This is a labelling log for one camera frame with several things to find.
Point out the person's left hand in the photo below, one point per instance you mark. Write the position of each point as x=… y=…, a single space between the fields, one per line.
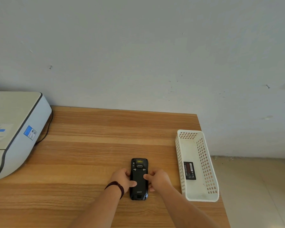
x=120 y=178

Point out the person's right hand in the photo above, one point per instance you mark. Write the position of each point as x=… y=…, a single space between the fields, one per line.
x=159 y=179

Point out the person's right thumb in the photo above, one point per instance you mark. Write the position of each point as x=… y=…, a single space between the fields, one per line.
x=148 y=177

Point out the person's left thumb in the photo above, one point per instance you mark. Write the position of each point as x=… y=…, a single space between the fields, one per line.
x=131 y=184

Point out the black handheld scanner device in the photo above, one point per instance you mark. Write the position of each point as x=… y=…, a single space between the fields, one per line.
x=139 y=178

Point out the person's left forearm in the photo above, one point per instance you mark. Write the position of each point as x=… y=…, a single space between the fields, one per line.
x=98 y=207

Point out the person's right forearm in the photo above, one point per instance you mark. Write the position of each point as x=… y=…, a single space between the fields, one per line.
x=184 y=206

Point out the black rectangular battery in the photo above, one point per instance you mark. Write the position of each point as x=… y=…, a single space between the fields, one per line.
x=189 y=170

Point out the white plastic mesh basket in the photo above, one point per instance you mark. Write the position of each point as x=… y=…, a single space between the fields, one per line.
x=196 y=165

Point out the white printer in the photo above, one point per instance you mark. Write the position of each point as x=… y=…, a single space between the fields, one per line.
x=13 y=130

